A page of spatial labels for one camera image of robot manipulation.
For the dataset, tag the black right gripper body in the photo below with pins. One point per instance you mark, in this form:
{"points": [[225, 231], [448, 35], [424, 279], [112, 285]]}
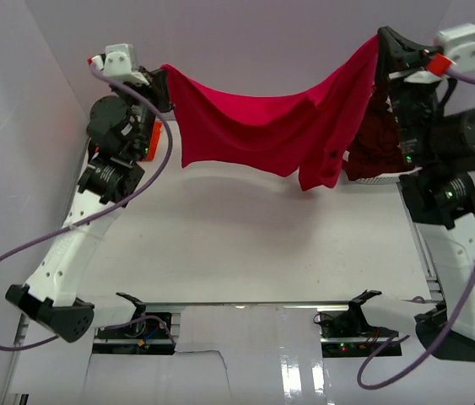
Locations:
{"points": [[413, 105]]}

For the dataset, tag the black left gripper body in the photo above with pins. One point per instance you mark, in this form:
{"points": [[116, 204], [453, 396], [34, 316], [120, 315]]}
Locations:
{"points": [[145, 114]]}

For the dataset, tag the bright red t shirt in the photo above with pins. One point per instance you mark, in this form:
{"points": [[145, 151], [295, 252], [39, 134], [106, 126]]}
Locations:
{"points": [[305, 133]]}

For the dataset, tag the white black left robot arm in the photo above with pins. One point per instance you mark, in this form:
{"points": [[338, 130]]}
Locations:
{"points": [[120, 136]]}

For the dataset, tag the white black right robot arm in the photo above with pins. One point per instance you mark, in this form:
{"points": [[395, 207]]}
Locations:
{"points": [[439, 196]]}

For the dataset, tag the orange folded t shirt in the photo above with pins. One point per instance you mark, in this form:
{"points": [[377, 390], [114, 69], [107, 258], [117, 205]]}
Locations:
{"points": [[153, 142]]}

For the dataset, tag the dark maroon t shirt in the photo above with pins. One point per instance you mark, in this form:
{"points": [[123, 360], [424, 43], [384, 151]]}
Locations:
{"points": [[375, 149]]}

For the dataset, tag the white plastic laundry basket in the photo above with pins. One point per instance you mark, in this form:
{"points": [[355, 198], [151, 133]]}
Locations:
{"points": [[386, 178]]}

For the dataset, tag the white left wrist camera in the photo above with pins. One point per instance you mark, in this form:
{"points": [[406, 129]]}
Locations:
{"points": [[120, 63]]}

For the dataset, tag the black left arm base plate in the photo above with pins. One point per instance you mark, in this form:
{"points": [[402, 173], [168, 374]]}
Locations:
{"points": [[147, 337]]}

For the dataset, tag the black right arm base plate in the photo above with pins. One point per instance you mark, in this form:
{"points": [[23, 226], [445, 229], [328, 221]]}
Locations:
{"points": [[344, 338]]}

